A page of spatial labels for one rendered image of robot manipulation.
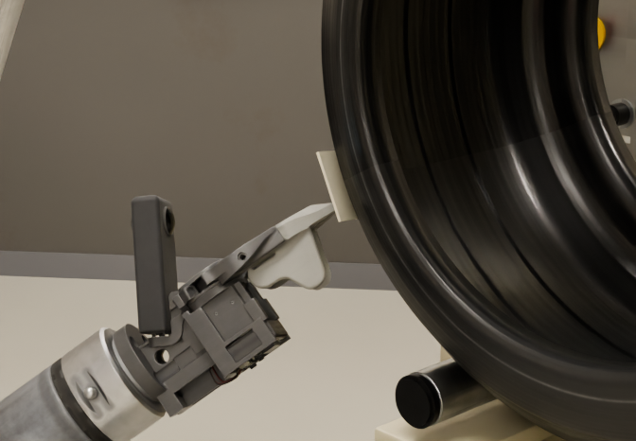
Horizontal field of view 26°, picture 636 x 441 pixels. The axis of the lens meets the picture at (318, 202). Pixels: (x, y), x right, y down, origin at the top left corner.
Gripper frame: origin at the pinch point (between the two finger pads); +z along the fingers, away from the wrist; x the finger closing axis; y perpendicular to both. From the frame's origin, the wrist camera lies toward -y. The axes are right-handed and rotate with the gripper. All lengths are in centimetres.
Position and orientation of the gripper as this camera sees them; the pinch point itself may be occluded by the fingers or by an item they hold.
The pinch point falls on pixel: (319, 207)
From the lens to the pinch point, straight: 113.4
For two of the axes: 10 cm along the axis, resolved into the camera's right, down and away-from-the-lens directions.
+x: -1.5, -0.8, -9.9
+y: 5.7, 8.1, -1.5
